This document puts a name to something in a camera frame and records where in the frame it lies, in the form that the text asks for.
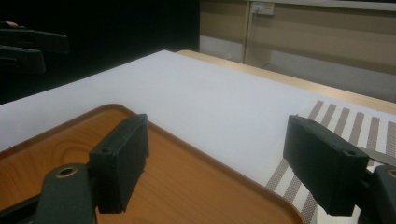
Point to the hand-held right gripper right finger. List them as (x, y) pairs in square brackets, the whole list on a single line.
[(323, 165)]

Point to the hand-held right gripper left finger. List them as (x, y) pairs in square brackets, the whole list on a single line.
[(120, 168)]

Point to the striped placemat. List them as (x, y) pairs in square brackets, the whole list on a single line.
[(348, 124)]

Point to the brown wooden tray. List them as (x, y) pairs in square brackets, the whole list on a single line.
[(186, 186)]

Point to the white table cover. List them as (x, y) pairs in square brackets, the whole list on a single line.
[(202, 102)]

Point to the white wall socket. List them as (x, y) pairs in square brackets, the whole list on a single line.
[(262, 8)]

